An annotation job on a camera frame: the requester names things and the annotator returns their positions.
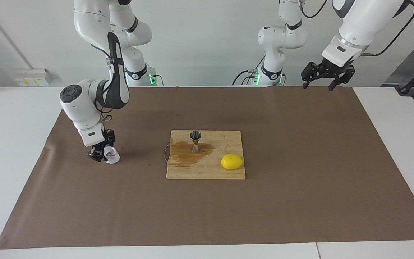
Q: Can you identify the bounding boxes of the brown paper table mat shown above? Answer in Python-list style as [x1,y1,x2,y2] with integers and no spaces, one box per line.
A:
[0,86,414,249]

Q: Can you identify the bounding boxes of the yellow lemon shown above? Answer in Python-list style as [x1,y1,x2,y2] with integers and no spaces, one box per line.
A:
[220,154,244,171]

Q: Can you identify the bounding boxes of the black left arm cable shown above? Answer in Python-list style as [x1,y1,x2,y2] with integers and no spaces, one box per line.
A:
[299,0,414,57]

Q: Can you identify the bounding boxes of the white wall socket box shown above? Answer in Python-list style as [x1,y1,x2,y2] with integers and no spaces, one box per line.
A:
[14,68,53,87]

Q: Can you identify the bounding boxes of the black left base cables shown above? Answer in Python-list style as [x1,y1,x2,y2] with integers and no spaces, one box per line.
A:
[232,56,265,86]

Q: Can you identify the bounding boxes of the wooden cutting board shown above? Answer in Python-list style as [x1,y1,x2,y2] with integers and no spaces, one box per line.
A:
[164,130,246,180]

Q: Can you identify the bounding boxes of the steel double jigger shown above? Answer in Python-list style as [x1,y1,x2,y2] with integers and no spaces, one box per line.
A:
[190,130,203,154]

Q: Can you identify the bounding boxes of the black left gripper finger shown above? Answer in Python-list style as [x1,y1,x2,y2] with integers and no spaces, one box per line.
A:
[301,62,319,90]
[328,67,356,92]

